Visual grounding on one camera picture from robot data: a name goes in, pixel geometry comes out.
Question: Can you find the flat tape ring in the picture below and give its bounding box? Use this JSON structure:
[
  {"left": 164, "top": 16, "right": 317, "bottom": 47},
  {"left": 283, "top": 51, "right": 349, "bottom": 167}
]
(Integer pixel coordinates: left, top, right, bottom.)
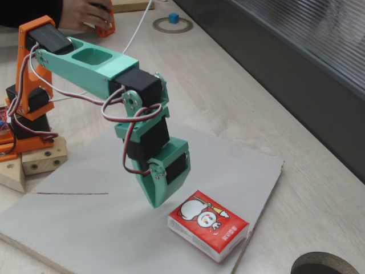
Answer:
[{"left": 152, "top": 16, "right": 194, "bottom": 34}]

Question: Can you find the white usb cable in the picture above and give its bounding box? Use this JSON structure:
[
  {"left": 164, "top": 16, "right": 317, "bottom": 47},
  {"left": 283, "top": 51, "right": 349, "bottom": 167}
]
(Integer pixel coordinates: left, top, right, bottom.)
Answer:
[{"left": 51, "top": 0, "right": 156, "bottom": 103}]

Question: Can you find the ribbed glass desk partition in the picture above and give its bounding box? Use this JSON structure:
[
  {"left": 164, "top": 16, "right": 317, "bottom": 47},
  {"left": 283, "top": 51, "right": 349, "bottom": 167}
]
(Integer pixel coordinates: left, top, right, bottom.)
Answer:
[{"left": 173, "top": 0, "right": 365, "bottom": 185}]

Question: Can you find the grey laminated wooden board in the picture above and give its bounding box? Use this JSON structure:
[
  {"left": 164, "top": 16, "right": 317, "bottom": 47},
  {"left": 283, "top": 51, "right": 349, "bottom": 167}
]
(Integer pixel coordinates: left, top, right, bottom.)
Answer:
[{"left": 0, "top": 122, "right": 285, "bottom": 274}]

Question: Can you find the forearm in black sleeve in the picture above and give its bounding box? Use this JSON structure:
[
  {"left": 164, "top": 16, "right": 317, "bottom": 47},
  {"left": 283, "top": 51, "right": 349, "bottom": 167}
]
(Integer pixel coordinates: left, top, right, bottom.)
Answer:
[{"left": 0, "top": 0, "right": 64, "bottom": 29}]

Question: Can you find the red circuit board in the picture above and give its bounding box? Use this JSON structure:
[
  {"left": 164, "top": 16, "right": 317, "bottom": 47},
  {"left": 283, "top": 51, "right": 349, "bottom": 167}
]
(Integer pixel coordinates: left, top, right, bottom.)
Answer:
[{"left": 0, "top": 98, "right": 14, "bottom": 135}]

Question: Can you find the wooden plank under leader arm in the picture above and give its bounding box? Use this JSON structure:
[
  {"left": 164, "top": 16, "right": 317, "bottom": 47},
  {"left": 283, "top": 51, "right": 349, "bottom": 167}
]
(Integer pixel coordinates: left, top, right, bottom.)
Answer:
[{"left": 111, "top": 0, "right": 156, "bottom": 14}]

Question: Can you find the wooden base block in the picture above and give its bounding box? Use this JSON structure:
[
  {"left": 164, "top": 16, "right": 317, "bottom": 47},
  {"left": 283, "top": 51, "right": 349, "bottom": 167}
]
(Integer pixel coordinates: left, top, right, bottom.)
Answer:
[{"left": 21, "top": 136, "right": 68, "bottom": 175}]

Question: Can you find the red tissue box with snowman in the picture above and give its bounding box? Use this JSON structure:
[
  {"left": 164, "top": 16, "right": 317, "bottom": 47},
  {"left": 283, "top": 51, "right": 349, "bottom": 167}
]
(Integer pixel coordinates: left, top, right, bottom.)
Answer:
[{"left": 167, "top": 190, "right": 250, "bottom": 263}]

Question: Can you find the orange leader arm part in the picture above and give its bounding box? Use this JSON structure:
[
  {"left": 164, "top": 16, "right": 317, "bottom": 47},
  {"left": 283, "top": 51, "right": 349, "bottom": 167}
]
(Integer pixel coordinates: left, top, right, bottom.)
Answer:
[{"left": 88, "top": 0, "right": 116, "bottom": 38}]

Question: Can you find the person's bare hand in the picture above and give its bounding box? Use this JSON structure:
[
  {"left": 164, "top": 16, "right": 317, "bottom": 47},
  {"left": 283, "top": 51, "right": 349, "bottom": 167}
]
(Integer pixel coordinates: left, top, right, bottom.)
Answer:
[{"left": 59, "top": 0, "right": 114, "bottom": 33}]

